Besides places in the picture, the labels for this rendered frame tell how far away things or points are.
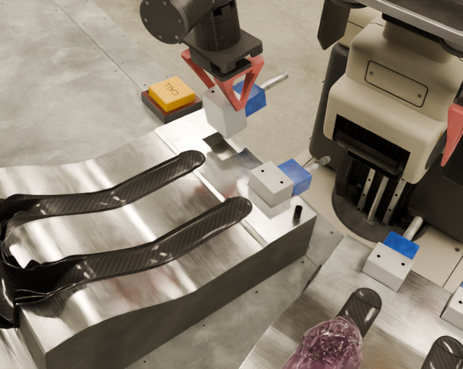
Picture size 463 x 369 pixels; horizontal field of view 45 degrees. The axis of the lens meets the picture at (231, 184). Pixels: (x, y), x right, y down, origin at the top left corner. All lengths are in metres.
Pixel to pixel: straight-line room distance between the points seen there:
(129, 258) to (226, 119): 0.23
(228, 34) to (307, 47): 2.04
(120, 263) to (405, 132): 0.61
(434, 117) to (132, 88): 0.56
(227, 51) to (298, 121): 1.60
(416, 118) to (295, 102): 1.32
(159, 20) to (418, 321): 0.46
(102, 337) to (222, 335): 0.17
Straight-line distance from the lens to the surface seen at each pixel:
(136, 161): 0.80
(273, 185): 0.73
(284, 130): 2.21
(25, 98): 1.07
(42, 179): 0.75
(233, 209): 0.74
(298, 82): 2.47
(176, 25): 0.60
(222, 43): 0.69
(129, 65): 1.12
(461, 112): 0.67
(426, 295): 0.75
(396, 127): 1.08
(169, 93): 0.99
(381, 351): 0.68
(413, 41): 1.06
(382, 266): 0.72
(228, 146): 0.84
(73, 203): 0.73
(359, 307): 0.72
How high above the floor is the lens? 1.44
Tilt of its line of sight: 47 degrees down
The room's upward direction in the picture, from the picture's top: 6 degrees clockwise
